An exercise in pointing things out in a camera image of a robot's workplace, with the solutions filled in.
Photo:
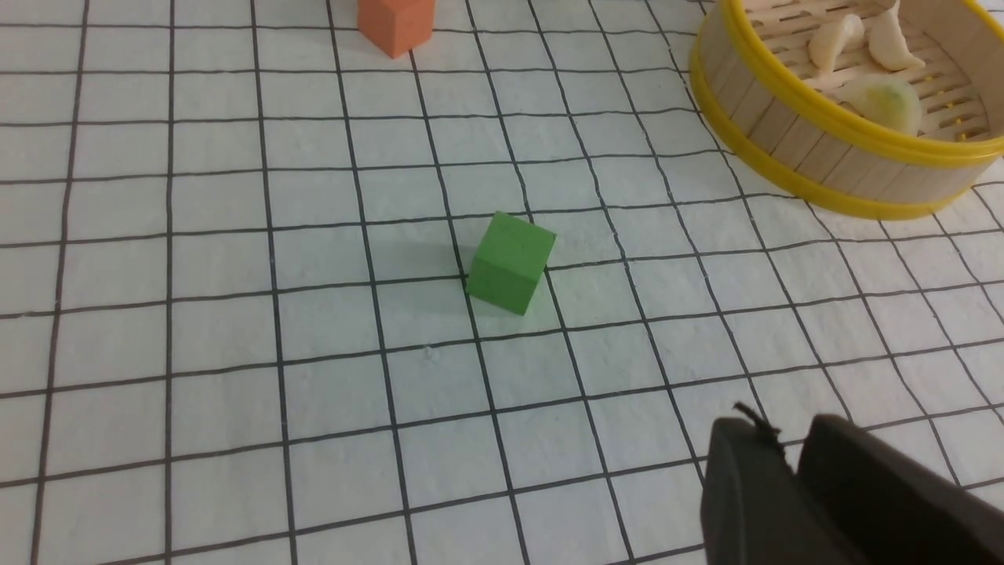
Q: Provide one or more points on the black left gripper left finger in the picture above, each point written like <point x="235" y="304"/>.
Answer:
<point x="753" y="509"/>

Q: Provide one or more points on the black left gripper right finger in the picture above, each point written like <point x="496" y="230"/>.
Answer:
<point x="892" y="509"/>

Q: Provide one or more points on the white green-tinted dumpling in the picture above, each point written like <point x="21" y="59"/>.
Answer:
<point x="884" y="100"/>

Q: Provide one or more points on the bamboo steamer tray yellow rim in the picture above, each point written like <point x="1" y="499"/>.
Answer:
<point x="760" y="92"/>

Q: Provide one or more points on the green cube block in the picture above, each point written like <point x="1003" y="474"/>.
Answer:
<point x="509" y="263"/>

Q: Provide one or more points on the white black grid tablecloth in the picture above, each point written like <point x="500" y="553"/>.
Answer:
<point x="235" y="330"/>

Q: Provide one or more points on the orange cube block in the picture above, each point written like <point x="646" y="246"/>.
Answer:
<point x="396" y="27"/>

